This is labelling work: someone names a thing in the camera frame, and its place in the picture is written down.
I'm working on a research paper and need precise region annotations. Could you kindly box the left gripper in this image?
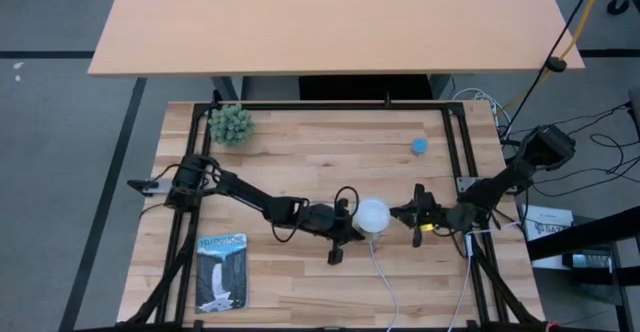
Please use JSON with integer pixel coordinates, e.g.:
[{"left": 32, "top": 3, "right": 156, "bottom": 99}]
[{"left": 327, "top": 197, "right": 367, "bottom": 267}]

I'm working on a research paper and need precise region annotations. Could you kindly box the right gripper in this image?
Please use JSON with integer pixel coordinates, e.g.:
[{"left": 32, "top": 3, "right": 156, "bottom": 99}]
[{"left": 388, "top": 183, "right": 444, "bottom": 248}]

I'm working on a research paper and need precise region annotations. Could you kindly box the white flood lightbulb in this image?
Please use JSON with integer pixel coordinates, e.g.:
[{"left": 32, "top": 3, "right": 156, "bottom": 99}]
[{"left": 352, "top": 197, "right": 392, "bottom": 235}]

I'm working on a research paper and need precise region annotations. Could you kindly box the white printed box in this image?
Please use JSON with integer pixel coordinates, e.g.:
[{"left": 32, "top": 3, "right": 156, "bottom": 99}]
[{"left": 519, "top": 204, "right": 576, "bottom": 272}]

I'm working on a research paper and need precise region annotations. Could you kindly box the Yellowstone waterfall postcard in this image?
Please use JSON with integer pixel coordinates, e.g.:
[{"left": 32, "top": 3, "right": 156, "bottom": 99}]
[{"left": 193, "top": 232, "right": 250, "bottom": 315}]

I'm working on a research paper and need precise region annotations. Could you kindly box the green potted plant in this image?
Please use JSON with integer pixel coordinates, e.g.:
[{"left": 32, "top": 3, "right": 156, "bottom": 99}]
[{"left": 207, "top": 102, "right": 256, "bottom": 149}]

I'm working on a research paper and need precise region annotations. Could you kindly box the black side table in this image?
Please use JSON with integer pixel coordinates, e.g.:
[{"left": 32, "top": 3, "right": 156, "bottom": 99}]
[{"left": 524, "top": 206, "right": 640, "bottom": 332}]

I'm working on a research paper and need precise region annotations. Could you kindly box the tan wooden desk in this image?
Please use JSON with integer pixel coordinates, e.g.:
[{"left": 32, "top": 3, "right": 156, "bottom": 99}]
[{"left": 87, "top": 0, "right": 586, "bottom": 104}]

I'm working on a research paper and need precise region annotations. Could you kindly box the left camera cable loop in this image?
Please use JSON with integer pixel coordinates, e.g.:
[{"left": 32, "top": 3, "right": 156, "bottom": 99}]
[{"left": 333, "top": 185, "right": 361, "bottom": 214}]

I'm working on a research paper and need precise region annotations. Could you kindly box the camera cable loop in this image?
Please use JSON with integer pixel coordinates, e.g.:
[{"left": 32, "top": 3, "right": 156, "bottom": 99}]
[
  {"left": 333, "top": 185, "right": 361, "bottom": 214},
  {"left": 432, "top": 226, "right": 469, "bottom": 259}
]

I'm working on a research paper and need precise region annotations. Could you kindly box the right camera cable loop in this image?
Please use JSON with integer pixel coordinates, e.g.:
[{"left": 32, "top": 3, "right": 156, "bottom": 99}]
[{"left": 432, "top": 226, "right": 469, "bottom": 259}]

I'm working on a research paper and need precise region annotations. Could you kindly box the white lamp cord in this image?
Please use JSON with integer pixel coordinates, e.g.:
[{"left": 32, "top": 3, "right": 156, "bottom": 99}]
[{"left": 368, "top": 239, "right": 401, "bottom": 332}]

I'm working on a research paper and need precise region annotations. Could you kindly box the white cable with inline switch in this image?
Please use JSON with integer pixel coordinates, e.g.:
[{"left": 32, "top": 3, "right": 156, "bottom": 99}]
[{"left": 446, "top": 223, "right": 524, "bottom": 332}]

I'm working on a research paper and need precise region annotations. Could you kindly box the black aluminium table frame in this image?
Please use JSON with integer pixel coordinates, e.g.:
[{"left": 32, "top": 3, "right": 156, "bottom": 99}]
[{"left": 115, "top": 89, "right": 551, "bottom": 332}]

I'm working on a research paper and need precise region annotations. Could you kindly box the white cable bundle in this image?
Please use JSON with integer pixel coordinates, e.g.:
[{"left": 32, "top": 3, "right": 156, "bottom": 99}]
[{"left": 452, "top": 87, "right": 512, "bottom": 129}]

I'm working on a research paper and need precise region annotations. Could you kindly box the black cable with round clamp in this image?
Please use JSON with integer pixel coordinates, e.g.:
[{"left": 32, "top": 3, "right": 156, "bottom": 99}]
[{"left": 501, "top": 0, "right": 601, "bottom": 141}]

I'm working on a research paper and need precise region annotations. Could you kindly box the black floor cable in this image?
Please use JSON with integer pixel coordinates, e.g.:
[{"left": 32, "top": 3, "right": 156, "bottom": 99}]
[{"left": 509, "top": 100, "right": 640, "bottom": 198}]

